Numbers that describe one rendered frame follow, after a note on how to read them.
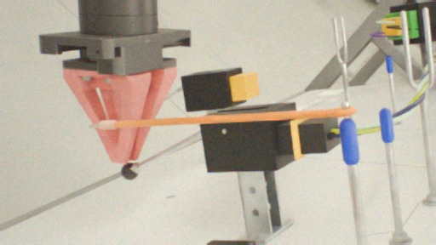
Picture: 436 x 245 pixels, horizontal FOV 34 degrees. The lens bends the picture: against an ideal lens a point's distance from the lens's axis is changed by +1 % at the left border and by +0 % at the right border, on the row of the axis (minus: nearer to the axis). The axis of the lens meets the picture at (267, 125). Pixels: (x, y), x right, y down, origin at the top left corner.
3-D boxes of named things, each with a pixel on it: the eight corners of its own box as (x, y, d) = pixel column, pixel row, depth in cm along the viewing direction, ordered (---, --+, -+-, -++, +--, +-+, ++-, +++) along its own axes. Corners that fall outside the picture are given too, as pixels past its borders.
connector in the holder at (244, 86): (245, 96, 85) (242, 72, 85) (261, 94, 84) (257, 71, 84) (232, 101, 81) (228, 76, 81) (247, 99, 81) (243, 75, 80)
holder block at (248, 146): (236, 159, 52) (228, 106, 52) (303, 156, 50) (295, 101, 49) (206, 173, 49) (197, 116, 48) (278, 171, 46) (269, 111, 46)
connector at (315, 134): (278, 145, 50) (275, 118, 50) (343, 143, 48) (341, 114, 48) (261, 156, 47) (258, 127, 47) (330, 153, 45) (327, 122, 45)
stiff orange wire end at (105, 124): (98, 128, 42) (96, 119, 42) (362, 115, 32) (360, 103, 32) (82, 133, 41) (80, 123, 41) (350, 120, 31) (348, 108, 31)
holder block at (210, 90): (168, 151, 91) (155, 76, 89) (254, 145, 86) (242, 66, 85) (149, 160, 87) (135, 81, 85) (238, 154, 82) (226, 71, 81)
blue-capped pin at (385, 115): (392, 237, 45) (376, 106, 44) (415, 238, 44) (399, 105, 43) (385, 246, 44) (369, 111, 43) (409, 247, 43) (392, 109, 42)
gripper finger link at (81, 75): (192, 154, 57) (190, 37, 55) (137, 176, 50) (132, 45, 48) (125, 145, 60) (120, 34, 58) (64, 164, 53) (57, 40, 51)
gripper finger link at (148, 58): (181, 158, 55) (179, 39, 53) (123, 181, 49) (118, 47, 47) (113, 148, 58) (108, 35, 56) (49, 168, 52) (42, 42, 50)
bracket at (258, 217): (265, 222, 53) (255, 157, 52) (294, 222, 51) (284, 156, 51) (235, 243, 49) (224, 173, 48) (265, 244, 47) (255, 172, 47)
